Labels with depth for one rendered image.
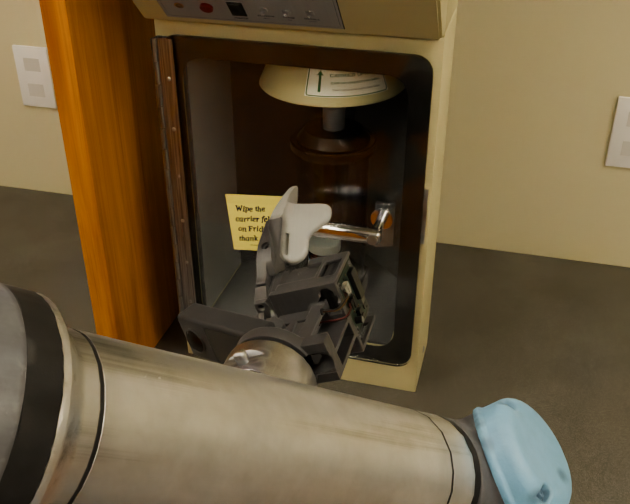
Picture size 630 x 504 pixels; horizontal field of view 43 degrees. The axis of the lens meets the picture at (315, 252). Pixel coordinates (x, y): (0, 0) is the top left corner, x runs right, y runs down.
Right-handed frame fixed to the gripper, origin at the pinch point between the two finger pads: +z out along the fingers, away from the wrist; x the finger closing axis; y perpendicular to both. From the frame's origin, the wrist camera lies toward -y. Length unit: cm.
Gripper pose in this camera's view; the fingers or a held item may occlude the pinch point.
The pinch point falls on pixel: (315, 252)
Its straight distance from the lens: 79.9
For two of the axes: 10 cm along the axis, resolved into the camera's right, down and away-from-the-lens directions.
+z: 2.6, -5.0, 8.3
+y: 9.0, -2.0, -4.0
